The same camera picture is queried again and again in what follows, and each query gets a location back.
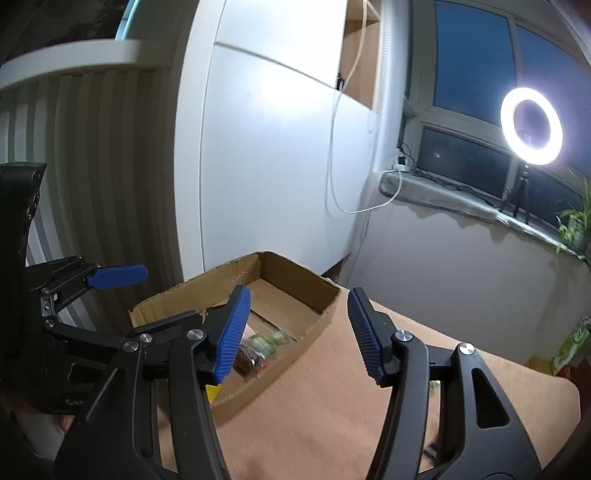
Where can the white wardrobe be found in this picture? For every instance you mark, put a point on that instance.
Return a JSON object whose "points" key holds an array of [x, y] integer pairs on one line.
{"points": [[268, 161]]}

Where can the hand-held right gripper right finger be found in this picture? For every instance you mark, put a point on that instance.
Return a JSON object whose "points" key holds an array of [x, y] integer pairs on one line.
{"points": [[364, 337]]}

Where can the yellow wrapper piece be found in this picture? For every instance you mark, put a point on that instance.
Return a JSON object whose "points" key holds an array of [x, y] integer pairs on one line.
{"points": [[212, 393]]}

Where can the potted spider plant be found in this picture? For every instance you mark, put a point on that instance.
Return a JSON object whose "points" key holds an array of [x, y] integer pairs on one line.
{"points": [[575, 228]]}

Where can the green round candy packet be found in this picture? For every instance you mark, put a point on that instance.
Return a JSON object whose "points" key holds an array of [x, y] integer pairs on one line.
{"points": [[272, 341]]}

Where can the green printed bag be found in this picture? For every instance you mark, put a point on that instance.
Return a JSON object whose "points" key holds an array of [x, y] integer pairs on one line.
{"points": [[572, 344]]}

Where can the beige table cloth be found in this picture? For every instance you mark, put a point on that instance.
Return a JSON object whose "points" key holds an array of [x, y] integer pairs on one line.
{"points": [[323, 415]]}

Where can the dark snack red-ended wrapper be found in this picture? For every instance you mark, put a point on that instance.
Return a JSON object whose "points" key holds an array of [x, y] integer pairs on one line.
{"points": [[251, 361]]}

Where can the grey vertical pipe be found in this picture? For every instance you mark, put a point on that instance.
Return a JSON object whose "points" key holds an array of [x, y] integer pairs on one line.
{"points": [[392, 69]]}

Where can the black tripod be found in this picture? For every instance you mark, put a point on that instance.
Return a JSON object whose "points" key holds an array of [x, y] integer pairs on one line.
{"points": [[521, 184]]}

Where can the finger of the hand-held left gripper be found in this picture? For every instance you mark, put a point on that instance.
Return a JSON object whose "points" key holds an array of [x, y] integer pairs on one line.
{"points": [[117, 276], [161, 323]]}

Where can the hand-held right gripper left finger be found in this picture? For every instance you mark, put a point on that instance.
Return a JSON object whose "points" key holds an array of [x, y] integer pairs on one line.
{"points": [[233, 337]]}

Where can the window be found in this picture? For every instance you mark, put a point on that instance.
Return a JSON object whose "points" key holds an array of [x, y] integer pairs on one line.
{"points": [[461, 152]]}

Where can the cardboard box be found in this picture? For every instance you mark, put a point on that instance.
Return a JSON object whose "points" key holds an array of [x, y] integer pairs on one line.
{"points": [[295, 286]]}

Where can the white power strip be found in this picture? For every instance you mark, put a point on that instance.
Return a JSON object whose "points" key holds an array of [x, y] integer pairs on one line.
{"points": [[402, 167]]}

